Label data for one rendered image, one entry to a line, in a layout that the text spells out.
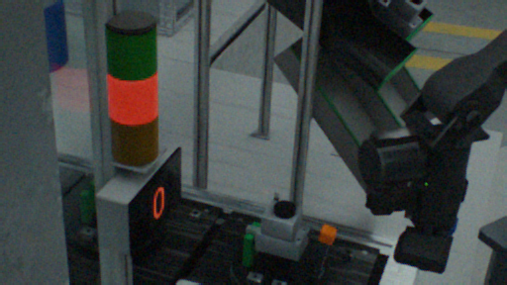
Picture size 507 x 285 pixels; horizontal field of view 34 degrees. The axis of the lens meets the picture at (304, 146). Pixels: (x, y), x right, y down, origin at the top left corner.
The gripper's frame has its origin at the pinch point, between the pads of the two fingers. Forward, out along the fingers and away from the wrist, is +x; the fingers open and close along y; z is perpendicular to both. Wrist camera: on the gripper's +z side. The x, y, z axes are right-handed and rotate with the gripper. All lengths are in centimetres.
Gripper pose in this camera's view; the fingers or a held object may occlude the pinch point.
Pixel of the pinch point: (427, 248)
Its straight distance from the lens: 107.8
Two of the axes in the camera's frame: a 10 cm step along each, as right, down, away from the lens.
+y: -3.1, 5.0, -8.1
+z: -9.5, -2.2, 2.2
